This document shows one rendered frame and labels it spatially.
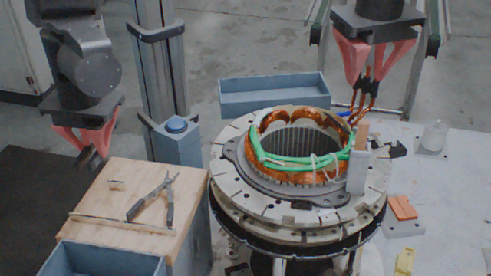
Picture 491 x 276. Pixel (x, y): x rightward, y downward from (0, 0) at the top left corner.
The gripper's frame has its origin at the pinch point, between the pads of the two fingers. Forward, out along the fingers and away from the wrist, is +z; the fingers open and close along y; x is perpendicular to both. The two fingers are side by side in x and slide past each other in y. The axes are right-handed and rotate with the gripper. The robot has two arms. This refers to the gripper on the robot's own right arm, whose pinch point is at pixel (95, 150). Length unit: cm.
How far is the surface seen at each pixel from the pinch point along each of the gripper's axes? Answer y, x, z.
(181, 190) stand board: 10.5, 6.0, 11.9
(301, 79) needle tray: 27, 50, 13
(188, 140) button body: 5.2, 26.0, 16.6
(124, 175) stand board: -0.6, 7.7, 11.8
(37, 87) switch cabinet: -137, 165, 99
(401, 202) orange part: 53, 38, 38
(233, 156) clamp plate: 18.4, 12.5, 8.2
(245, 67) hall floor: -28, 237, 114
